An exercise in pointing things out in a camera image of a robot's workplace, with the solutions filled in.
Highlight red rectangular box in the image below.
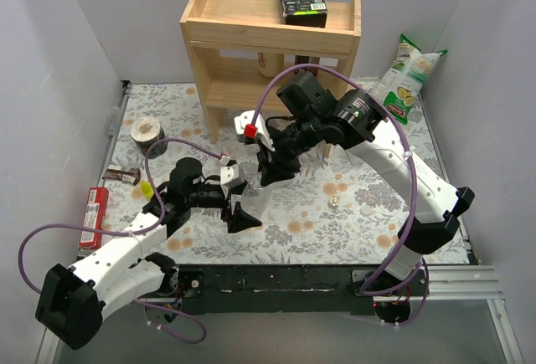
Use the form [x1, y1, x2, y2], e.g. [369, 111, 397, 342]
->
[79, 187, 109, 250]

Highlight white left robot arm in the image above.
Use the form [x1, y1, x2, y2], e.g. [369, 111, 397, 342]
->
[35, 156, 261, 350]

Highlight brown chocolate bar wrapper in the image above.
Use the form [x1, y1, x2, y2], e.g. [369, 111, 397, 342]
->
[101, 166, 141, 186]

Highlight floral patterned table mat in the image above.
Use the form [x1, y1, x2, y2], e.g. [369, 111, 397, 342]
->
[100, 79, 470, 266]

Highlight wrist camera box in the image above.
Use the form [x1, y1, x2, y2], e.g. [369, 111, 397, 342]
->
[219, 156, 247, 196]
[234, 110, 275, 151]

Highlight tape roll with black band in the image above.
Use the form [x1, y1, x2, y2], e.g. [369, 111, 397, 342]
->
[130, 116, 168, 159]

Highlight light wooden shelf unit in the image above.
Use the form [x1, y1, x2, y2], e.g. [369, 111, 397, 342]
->
[180, 0, 362, 143]

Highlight cream bottle on shelf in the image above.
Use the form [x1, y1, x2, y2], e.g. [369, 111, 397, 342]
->
[257, 52, 284, 78]

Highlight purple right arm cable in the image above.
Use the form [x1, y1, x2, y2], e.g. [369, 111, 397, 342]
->
[252, 64, 430, 328]

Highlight white bottle cap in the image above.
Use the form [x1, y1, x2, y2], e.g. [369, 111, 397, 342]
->
[360, 205, 373, 216]

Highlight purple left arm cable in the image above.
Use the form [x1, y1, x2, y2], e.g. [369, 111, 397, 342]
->
[18, 137, 230, 345]

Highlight small metallic bottle cap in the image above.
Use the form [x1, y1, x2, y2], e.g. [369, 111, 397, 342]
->
[328, 196, 340, 208]

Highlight yellow-green glue bottle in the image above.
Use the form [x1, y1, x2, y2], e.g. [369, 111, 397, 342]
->
[139, 180, 154, 201]

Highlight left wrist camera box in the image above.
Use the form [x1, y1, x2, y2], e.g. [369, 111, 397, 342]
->
[219, 156, 247, 196]

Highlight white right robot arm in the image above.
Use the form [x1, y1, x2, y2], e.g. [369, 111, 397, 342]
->
[245, 65, 475, 296]

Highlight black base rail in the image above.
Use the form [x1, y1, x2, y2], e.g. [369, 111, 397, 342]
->
[142, 264, 425, 315]

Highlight green chips bag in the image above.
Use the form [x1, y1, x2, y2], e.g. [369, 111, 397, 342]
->
[369, 33, 448, 125]

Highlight clear Pocari Sweat bottle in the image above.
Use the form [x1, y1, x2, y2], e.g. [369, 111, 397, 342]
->
[241, 172, 272, 219]

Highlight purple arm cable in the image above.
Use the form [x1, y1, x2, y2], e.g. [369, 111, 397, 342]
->
[252, 64, 430, 328]
[18, 137, 230, 345]

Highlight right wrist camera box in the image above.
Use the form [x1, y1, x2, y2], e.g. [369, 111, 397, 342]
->
[234, 110, 275, 151]

